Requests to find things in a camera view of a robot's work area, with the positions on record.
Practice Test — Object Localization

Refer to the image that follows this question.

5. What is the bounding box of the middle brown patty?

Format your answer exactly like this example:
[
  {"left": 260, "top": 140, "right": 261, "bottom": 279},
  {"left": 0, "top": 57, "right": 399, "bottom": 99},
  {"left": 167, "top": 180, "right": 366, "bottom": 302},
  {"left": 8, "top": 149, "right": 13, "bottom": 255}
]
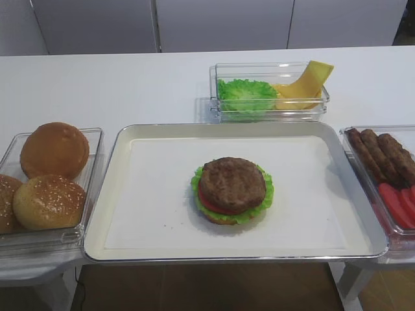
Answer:
[{"left": 360, "top": 129, "right": 405, "bottom": 188}]

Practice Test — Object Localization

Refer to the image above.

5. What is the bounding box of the upright yellow cheese slice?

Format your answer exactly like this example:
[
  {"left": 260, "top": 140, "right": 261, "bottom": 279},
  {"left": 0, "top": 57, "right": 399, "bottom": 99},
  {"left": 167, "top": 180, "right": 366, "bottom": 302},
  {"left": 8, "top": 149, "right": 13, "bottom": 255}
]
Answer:
[{"left": 276, "top": 60, "right": 334, "bottom": 98}]

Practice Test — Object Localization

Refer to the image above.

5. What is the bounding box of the tomato slice on burger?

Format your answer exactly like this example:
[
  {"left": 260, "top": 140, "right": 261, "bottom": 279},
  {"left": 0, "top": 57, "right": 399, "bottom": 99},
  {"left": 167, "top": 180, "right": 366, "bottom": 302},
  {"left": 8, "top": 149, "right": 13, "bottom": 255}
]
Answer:
[{"left": 198, "top": 186, "right": 243, "bottom": 215}]

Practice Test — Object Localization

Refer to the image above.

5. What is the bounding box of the right tomato slice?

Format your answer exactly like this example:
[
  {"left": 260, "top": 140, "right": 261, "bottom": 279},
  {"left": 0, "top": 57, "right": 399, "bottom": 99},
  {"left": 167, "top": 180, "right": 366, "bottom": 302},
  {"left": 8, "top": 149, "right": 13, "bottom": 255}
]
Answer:
[{"left": 409, "top": 185, "right": 415, "bottom": 203}]

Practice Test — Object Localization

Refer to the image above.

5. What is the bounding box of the white paper tray liner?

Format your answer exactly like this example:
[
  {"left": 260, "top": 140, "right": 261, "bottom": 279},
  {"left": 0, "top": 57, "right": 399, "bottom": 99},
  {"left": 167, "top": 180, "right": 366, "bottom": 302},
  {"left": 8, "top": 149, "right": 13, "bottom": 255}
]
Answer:
[{"left": 105, "top": 136, "right": 373, "bottom": 258}]

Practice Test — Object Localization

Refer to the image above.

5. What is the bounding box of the green lettuce leaf on burger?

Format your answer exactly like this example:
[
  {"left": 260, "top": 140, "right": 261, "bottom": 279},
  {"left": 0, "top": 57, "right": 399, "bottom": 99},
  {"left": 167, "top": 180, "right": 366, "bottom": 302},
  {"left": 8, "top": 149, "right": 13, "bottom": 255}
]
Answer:
[{"left": 191, "top": 165, "right": 274, "bottom": 222}]

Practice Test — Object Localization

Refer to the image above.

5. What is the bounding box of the green lettuce in container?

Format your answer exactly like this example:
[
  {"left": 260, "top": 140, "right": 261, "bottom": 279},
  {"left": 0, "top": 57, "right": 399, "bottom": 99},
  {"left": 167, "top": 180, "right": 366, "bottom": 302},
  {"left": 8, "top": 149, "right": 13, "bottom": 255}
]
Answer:
[{"left": 217, "top": 79, "right": 278, "bottom": 112}]

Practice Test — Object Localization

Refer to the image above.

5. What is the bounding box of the clear bun container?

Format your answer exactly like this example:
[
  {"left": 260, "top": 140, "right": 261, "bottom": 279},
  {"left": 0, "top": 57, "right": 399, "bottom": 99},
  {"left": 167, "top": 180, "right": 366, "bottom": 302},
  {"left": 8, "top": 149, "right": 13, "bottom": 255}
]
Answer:
[{"left": 1, "top": 128, "right": 104, "bottom": 257}]

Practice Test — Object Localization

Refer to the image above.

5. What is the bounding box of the white metal serving tray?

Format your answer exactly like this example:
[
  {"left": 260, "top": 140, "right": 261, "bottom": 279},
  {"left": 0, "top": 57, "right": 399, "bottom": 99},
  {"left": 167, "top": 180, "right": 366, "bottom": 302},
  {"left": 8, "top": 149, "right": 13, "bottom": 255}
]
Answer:
[{"left": 84, "top": 122, "right": 388, "bottom": 262}]

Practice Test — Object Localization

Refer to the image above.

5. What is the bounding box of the left brown patty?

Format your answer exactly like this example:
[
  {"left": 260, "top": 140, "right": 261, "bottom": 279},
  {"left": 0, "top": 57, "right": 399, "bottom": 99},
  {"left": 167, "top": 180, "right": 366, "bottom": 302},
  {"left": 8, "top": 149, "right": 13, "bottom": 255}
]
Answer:
[{"left": 346, "top": 128, "right": 387, "bottom": 183}]

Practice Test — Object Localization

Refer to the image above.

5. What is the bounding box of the left tomato slice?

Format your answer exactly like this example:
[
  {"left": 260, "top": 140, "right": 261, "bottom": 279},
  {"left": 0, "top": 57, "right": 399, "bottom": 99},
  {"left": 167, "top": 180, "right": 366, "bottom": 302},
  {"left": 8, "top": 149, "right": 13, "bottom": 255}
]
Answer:
[{"left": 378, "top": 183, "right": 414, "bottom": 229}]

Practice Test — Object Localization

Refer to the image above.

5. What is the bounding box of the sesame bun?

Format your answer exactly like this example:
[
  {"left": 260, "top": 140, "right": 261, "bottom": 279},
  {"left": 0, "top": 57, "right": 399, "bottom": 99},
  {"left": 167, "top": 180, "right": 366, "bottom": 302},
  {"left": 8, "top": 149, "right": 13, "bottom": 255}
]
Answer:
[
  {"left": 0, "top": 174, "right": 23, "bottom": 234},
  {"left": 12, "top": 174, "right": 86, "bottom": 230}
]

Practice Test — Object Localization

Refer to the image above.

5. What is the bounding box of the plain bun bottom half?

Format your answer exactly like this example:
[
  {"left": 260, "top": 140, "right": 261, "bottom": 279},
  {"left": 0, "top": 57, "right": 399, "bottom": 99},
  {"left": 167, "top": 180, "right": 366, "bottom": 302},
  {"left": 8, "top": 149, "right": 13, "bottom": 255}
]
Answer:
[{"left": 19, "top": 122, "right": 89, "bottom": 179}]

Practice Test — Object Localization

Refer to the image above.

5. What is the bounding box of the right brown patty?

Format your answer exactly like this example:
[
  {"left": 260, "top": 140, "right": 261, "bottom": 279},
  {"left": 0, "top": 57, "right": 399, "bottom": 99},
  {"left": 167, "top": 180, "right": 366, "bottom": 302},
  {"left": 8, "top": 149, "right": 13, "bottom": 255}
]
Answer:
[{"left": 377, "top": 133, "right": 414, "bottom": 186}]

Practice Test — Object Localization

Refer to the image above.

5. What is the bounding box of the flat yellow cheese slice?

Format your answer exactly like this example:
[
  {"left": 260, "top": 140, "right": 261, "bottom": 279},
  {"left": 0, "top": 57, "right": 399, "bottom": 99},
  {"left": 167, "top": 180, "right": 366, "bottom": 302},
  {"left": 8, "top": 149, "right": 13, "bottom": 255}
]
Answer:
[{"left": 271, "top": 84, "right": 322, "bottom": 110}]

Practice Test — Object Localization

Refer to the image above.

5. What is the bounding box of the middle tomato slice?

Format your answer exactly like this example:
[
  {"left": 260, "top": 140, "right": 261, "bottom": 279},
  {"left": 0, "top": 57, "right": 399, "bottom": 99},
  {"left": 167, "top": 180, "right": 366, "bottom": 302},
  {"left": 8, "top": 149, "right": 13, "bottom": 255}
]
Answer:
[{"left": 399, "top": 189, "right": 414, "bottom": 221}]

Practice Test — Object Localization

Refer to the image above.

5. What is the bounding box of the clear lettuce cheese container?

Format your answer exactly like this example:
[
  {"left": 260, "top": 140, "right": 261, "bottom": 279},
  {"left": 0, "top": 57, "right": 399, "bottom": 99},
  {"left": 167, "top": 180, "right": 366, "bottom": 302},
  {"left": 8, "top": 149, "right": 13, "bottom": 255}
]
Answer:
[{"left": 209, "top": 62, "right": 330, "bottom": 122}]

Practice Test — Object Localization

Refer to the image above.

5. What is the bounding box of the brown patty on burger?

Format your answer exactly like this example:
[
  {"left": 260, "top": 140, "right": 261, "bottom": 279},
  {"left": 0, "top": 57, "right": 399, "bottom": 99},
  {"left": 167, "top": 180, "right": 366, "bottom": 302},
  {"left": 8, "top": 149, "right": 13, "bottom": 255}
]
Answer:
[{"left": 198, "top": 157, "right": 266, "bottom": 212}]

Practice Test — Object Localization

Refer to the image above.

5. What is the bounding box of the clear patty tomato container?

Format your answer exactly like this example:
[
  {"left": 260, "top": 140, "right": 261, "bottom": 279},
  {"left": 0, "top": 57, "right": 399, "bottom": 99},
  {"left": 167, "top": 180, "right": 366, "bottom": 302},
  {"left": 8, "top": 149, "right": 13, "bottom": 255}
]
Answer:
[{"left": 340, "top": 126, "right": 414, "bottom": 250}]

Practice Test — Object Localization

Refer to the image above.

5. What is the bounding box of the bottom burger bun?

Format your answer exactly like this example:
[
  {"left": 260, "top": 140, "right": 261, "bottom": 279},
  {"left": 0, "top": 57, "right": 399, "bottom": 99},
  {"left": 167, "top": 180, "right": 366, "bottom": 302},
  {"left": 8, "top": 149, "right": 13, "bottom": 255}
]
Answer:
[{"left": 203, "top": 213, "right": 251, "bottom": 225}]

